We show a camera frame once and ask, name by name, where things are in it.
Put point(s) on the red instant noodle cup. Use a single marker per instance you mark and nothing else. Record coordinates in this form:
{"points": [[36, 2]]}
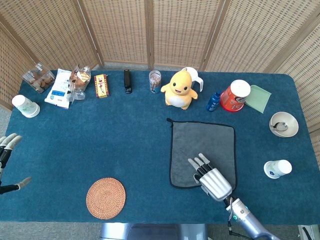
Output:
{"points": [[235, 96]]}

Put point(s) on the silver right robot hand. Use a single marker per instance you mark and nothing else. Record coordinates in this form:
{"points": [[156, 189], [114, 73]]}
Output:
{"points": [[216, 183]]}

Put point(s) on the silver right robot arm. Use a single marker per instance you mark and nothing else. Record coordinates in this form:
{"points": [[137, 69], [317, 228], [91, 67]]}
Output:
{"points": [[246, 217]]}

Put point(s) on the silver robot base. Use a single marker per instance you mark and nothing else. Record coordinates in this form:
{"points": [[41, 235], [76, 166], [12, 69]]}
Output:
{"points": [[150, 232]]}

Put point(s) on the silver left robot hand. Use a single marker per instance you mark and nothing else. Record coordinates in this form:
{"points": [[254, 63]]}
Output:
{"points": [[11, 142]]}

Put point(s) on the small red yellow box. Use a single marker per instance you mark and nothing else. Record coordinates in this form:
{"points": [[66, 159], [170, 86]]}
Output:
{"points": [[101, 86]]}

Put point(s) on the light green cloth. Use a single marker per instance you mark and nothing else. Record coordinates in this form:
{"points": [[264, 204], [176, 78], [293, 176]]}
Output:
{"points": [[260, 98]]}

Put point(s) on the small blue bottle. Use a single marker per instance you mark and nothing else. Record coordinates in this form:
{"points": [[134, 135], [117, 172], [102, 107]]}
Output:
{"points": [[213, 102]]}

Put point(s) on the white snack bag blue print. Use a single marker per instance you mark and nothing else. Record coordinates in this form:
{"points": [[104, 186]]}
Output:
{"points": [[58, 90]]}

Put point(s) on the blue table cloth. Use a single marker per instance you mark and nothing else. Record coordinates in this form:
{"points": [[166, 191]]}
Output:
{"points": [[100, 140]]}

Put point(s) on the round woven rattan coaster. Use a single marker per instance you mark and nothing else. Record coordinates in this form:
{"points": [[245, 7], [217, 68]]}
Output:
{"points": [[106, 198]]}

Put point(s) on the clear jar with sticks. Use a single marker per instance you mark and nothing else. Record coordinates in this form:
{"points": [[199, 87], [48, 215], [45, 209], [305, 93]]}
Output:
{"points": [[155, 81]]}

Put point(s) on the grey blue-backed cloth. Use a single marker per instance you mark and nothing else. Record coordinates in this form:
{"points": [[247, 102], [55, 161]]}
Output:
{"points": [[200, 140]]}

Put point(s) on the metal spoon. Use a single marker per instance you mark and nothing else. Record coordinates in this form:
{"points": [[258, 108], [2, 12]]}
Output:
{"points": [[281, 126]]}

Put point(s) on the yellow plush toy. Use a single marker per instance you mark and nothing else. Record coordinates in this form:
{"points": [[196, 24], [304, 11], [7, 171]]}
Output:
{"points": [[178, 91]]}

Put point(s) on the black stapler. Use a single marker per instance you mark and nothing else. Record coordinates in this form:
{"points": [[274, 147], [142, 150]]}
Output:
{"points": [[128, 81]]}

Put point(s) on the clear plastic cookie box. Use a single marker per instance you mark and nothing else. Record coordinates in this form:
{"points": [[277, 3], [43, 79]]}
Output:
{"points": [[38, 77]]}

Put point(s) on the clear bag of bread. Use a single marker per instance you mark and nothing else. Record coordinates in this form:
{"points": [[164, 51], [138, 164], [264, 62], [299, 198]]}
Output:
{"points": [[81, 80]]}

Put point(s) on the woven bamboo folding screen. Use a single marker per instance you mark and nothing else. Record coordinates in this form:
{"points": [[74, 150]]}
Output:
{"points": [[125, 30]]}

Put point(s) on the paper cup with blue print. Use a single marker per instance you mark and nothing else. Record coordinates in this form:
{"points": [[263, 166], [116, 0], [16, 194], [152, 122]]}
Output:
{"points": [[277, 168]]}

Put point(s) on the beige bowl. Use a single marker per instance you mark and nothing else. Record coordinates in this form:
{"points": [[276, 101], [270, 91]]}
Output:
{"points": [[291, 121]]}

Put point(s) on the paper cup with green print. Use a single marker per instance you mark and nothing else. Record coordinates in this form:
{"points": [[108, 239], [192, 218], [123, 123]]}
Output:
{"points": [[26, 106]]}

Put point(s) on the white plastic pitcher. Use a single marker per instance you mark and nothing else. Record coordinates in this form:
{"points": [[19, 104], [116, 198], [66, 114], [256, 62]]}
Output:
{"points": [[197, 77]]}

